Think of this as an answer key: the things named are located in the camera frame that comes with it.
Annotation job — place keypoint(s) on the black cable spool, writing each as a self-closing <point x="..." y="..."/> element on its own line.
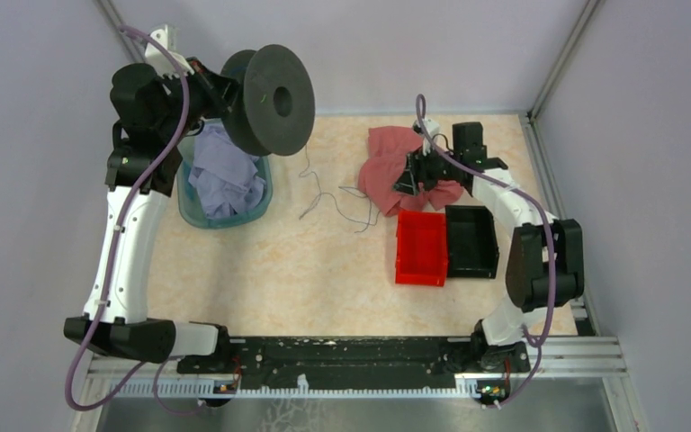
<point x="274" y="112"/>

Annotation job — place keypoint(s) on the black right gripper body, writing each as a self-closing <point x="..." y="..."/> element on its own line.
<point x="432" y="168"/>

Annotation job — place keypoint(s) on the red plastic bin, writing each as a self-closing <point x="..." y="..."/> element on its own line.
<point x="422" y="255"/>

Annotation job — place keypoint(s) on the lavender cloth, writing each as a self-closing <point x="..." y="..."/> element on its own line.
<point x="224" y="176"/>

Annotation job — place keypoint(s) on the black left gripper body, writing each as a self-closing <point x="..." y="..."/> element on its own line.
<point x="204" y="100"/>

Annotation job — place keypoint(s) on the teal plastic tray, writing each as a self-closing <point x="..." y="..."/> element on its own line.
<point x="189" y="203"/>

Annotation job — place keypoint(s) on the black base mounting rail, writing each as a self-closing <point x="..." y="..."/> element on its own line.
<point x="357" y="363"/>

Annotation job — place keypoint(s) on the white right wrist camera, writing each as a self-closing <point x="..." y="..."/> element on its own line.
<point x="427" y="129"/>

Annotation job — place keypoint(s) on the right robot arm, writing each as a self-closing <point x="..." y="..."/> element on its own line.
<point x="545" y="266"/>

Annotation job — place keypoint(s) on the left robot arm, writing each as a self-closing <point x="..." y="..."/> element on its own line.
<point x="155" y="114"/>

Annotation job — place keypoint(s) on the black plastic bin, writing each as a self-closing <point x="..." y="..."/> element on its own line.
<point x="472" y="245"/>

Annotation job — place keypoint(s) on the pink cloth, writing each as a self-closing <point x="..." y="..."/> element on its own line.
<point x="387" y="147"/>

